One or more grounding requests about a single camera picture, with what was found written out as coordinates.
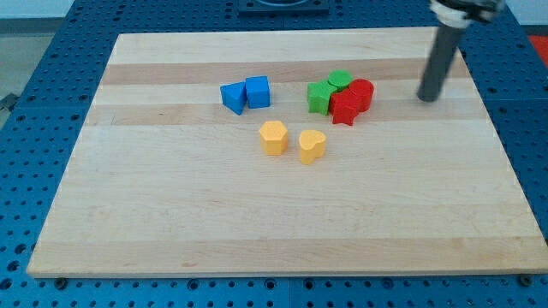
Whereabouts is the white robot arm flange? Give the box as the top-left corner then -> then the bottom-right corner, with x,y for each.
430,0 -> 506,29

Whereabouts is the yellow hexagon block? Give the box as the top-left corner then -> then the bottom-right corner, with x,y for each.
259,121 -> 289,156

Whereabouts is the yellow heart block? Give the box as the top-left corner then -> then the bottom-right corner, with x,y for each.
299,130 -> 327,165

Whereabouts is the blue cube block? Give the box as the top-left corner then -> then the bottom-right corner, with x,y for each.
245,75 -> 271,109

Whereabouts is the blue triangle block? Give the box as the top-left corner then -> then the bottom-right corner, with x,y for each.
220,82 -> 247,115

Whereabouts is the green star block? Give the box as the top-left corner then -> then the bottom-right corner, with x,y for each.
307,80 -> 337,116

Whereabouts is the red star block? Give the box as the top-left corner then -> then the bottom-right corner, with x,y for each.
329,89 -> 360,126

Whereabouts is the green cylinder block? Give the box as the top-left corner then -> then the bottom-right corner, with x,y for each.
327,69 -> 353,92

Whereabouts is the red cylinder block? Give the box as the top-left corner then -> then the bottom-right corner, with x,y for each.
348,79 -> 375,112

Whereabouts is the wooden board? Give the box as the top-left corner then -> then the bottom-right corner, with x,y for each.
27,27 -> 547,278

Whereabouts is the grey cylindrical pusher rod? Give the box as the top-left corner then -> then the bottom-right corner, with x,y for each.
417,24 -> 464,103

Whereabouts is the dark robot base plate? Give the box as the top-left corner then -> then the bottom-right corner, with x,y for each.
235,0 -> 330,16

